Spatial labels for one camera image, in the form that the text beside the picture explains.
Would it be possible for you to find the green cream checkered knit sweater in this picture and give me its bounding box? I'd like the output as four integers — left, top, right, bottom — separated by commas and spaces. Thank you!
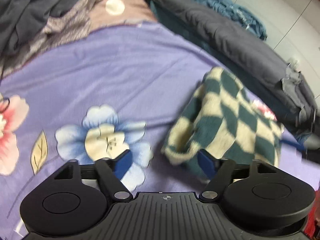
162, 67, 284, 183

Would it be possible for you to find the purple floral bed sheet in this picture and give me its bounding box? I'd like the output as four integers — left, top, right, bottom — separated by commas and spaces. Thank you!
1, 23, 319, 239

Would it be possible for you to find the mauve patterned garment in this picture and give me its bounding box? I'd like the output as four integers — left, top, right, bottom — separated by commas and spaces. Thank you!
1, 0, 99, 77

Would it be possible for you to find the pink brown pillow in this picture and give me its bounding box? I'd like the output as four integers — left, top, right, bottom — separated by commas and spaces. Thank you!
89, 0, 157, 32

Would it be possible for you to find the dark grey garment pile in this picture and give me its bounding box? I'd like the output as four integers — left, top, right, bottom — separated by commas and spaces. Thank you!
1, 0, 79, 56

